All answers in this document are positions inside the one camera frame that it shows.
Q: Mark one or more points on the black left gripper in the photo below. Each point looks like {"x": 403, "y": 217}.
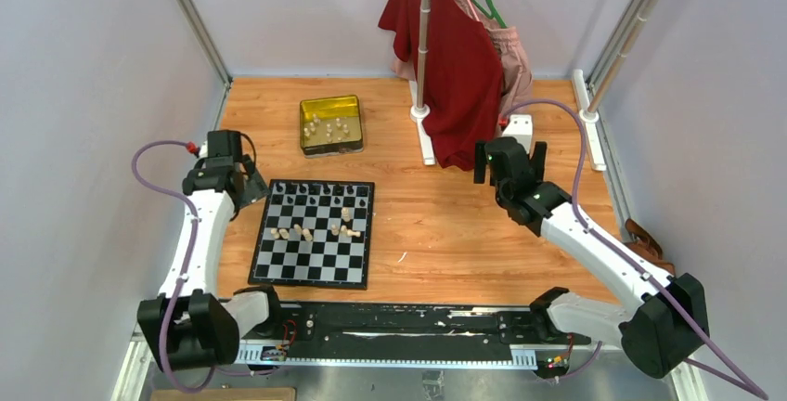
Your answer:
{"x": 254, "y": 188}

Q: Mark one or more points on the white right rack foot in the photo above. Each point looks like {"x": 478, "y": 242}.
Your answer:
{"x": 589, "y": 120}

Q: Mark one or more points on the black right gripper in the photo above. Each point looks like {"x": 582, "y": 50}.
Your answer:
{"x": 536, "y": 161}

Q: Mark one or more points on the white clothes rack stand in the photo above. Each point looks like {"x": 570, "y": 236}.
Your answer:
{"x": 419, "y": 109}

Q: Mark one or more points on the yellow metal tin box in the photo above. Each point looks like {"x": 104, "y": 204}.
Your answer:
{"x": 331, "y": 126}

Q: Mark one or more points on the black white chess board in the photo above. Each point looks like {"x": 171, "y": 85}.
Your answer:
{"x": 299, "y": 241}

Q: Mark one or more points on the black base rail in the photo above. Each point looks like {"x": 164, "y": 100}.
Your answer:
{"x": 419, "y": 336}

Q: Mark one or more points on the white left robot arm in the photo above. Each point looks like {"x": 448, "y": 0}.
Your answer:
{"x": 186, "y": 326}

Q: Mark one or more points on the red t-shirt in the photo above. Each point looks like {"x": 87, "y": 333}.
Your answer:
{"x": 463, "y": 75}

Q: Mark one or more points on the brown cloth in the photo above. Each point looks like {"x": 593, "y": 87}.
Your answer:
{"x": 645, "y": 246}

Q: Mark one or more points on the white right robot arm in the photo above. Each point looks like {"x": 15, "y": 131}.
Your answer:
{"x": 659, "y": 319}

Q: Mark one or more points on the pink garment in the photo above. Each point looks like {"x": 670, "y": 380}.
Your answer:
{"x": 517, "y": 78}

